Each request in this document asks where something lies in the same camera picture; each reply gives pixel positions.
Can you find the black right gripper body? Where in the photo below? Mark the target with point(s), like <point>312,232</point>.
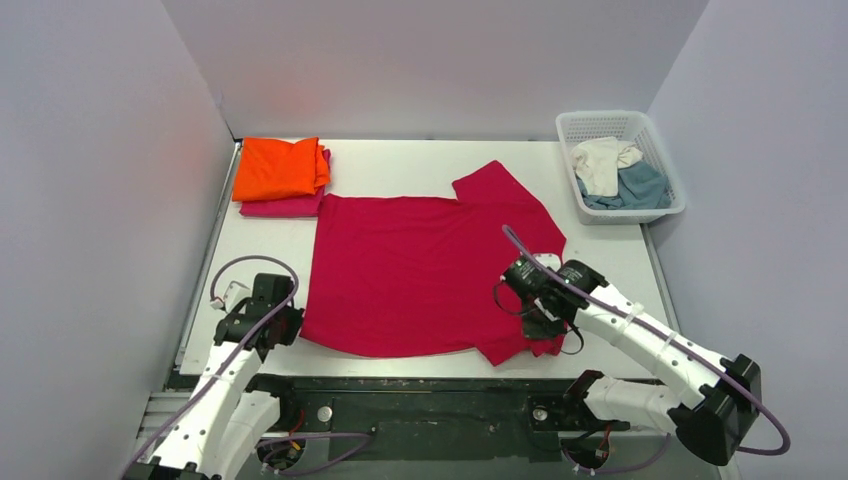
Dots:
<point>542,324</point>

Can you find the red t-shirt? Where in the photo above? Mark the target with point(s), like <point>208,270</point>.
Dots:
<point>416,276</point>

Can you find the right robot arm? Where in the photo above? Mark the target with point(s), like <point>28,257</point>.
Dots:
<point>704,399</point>

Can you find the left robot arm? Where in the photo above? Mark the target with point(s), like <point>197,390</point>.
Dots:
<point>232,406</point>

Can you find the folded pink t-shirt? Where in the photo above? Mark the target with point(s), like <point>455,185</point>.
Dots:
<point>290,207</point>

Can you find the folded orange t-shirt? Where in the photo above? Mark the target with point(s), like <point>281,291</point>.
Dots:
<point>273,169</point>

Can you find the white plastic basket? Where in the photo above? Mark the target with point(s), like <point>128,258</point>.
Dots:
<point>579,126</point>

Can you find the blue cloth in basket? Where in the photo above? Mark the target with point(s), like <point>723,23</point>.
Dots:
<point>640,187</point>

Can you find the white cloth in basket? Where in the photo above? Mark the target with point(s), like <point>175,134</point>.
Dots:
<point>597,163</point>

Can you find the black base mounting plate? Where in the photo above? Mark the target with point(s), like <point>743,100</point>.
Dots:
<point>425,419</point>

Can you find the aluminium rail frame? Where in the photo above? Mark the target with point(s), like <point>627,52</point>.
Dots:
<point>673,461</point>

